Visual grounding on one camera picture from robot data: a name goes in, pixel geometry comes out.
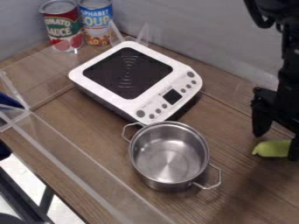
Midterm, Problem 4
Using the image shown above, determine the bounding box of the alphabet soup can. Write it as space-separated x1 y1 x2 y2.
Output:
79 0 114 46

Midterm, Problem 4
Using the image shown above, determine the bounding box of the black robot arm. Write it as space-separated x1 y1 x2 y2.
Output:
243 0 299 161

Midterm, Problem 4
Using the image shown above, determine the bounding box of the white and black stove top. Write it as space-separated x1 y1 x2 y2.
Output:
68 41 203 124

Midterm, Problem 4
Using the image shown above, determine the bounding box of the black metal table frame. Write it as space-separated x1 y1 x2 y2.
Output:
0 167 55 224

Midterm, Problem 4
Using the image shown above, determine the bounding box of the stainless steel pot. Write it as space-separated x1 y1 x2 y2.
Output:
122 121 222 192

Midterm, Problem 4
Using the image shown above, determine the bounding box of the clear acrylic barrier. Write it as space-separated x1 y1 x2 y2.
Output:
0 69 175 224

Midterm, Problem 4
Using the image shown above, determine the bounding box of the dark blue object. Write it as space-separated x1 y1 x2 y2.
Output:
0 92 24 109

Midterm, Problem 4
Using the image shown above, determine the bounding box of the tomato sauce can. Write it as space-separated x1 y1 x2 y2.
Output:
39 0 83 52

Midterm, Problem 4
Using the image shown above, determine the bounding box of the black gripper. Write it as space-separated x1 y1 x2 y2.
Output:
251 70 299 161

